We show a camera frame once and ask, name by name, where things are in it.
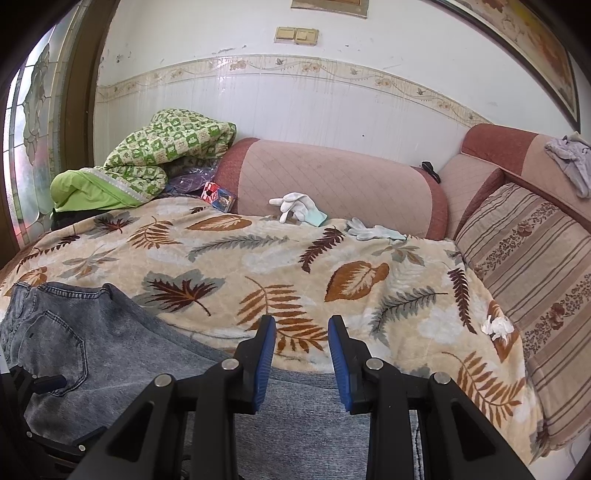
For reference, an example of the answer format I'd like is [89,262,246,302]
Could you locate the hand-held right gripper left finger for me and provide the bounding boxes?
[65,315,278,480]

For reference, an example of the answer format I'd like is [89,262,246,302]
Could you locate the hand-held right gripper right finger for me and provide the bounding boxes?
[327,315,536,480]

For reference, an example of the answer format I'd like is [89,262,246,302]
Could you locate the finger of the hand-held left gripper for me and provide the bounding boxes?
[25,427,109,468]
[11,364,68,397]

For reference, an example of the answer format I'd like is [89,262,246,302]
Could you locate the grey denim pants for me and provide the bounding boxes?
[0,281,423,480]

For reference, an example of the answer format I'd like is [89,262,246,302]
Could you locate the beige leaf print blanket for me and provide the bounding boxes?
[0,196,546,467]

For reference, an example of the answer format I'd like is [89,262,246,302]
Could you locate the white glove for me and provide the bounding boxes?
[269,192,315,225]
[346,217,407,243]

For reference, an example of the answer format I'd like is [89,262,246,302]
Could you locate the white crumpled tissue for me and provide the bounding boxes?
[481,316,514,342]

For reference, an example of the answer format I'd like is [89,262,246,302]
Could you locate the pink sofa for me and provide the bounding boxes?
[213,122,591,296]

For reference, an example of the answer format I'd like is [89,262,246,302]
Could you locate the purple plastic bag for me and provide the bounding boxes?
[164,159,218,199]

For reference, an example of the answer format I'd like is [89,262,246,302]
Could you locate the lime green pillow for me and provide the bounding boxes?
[50,167,148,214]

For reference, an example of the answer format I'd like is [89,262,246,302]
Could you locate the striped floral sofa cushion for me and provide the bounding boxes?
[455,182,591,452]

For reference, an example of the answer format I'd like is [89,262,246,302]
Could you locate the green checked quilt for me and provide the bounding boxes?
[104,108,237,206]

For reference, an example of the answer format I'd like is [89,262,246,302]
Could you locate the stained glass window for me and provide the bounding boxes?
[2,21,79,250]

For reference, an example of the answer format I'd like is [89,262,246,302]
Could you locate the grey crumpled cloth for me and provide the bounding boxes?
[545,131,591,198]

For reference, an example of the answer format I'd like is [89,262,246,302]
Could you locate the large framed floral picture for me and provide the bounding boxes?
[438,0,581,134]

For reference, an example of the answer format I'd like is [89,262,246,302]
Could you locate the brown wooden door frame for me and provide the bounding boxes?
[60,0,123,174]

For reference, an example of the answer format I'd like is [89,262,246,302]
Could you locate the beige wall switch plate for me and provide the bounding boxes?
[276,26,319,46]

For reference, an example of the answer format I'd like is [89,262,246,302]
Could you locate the small framed wall picture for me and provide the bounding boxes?
[291,0,370,19]

